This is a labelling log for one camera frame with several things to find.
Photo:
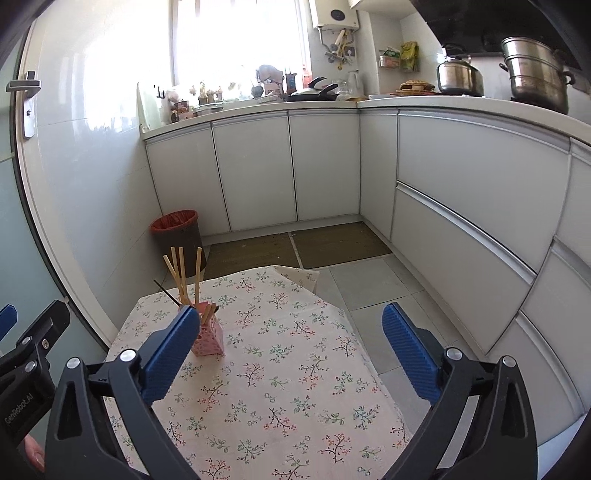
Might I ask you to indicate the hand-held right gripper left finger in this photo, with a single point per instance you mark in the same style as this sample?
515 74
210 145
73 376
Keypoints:
173 355

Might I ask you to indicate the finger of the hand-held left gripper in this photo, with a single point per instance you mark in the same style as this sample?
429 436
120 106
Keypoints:
46 323
7 321

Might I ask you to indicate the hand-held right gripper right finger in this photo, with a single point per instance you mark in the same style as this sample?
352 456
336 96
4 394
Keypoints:
408 350

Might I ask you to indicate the pink perforated utensil basket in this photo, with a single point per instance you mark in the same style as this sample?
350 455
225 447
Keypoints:
212 339

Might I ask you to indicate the person's left hand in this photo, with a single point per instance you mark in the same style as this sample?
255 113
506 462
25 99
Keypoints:
34 454

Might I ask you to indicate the black chopstick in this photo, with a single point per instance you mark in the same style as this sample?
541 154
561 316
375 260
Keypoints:
166 291

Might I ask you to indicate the white cabinet drawer front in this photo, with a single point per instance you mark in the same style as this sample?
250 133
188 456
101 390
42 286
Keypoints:
531 387
582 198
563 323
452 272
471 184

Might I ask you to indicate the frosted glass sliding door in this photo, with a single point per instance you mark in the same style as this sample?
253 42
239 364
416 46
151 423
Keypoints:
27 230

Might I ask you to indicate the brown trash bin red bag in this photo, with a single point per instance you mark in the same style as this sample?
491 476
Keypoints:
180 244

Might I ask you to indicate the floral tablecloth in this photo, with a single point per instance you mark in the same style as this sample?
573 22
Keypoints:
286 369

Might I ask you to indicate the brown floor mat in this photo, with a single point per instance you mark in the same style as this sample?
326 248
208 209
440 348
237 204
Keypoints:
254 256
341 244

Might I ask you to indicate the white cabinet door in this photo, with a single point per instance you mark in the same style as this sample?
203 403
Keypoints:
184 184
254 170
325 161

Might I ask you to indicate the narrow white cabinet panel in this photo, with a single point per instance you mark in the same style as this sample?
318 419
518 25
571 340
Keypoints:
378 170

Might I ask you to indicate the pale standing board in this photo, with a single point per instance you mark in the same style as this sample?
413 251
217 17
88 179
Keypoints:
148 106

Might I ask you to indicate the steel bowl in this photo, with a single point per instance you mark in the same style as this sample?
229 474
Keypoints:
208 110

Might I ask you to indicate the row of small ornaments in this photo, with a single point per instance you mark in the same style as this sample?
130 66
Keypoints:
203 97

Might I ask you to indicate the plate of flatbread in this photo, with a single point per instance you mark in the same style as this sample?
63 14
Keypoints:
418 86

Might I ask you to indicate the clear glass jug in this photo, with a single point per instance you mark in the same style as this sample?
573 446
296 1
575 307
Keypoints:
353 85

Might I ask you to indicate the black frying pan with lid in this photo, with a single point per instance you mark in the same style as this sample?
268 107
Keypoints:
314 92

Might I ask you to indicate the stainless steel kettle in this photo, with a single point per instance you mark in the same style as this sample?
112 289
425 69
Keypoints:
459 76

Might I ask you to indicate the red bottle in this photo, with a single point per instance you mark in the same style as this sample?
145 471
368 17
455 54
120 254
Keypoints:
306 78

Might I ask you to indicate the grey figurine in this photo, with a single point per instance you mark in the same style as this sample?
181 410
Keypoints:
268 78

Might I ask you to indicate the yellow bag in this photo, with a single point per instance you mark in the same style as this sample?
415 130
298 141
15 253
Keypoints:
409 55

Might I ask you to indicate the large steel steamer pot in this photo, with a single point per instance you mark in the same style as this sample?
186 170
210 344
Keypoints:
538 74

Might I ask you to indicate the water heater pipes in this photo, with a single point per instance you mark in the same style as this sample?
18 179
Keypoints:
334 46

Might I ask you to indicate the bright window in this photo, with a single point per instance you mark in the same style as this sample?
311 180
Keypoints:
240 41

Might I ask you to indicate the black range hood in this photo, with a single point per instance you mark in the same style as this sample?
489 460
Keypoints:
461 23

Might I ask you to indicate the white water heater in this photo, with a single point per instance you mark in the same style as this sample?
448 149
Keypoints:
334 13

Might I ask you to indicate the black wall hook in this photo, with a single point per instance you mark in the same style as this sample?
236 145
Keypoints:
159 92

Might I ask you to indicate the steel wall rack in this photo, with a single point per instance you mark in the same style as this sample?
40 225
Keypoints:
390 61

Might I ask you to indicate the grey wall socket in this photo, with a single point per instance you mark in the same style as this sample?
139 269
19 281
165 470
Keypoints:
350 51

